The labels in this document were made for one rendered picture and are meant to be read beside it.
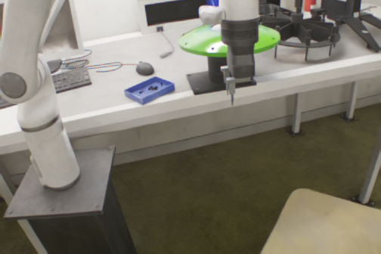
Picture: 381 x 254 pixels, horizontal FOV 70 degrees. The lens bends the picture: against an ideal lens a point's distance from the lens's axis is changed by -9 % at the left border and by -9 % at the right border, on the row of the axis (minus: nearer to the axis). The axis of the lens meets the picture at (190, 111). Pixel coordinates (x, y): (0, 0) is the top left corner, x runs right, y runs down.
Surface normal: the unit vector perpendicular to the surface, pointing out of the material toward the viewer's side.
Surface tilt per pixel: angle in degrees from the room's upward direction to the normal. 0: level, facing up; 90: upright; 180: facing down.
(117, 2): 90
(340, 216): 0
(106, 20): 90
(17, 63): 88
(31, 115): 18
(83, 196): 0
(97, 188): 0
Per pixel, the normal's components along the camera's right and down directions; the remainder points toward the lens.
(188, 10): 0.24, 0.47
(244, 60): 0.04, 0.17
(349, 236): -0.10, -0.86
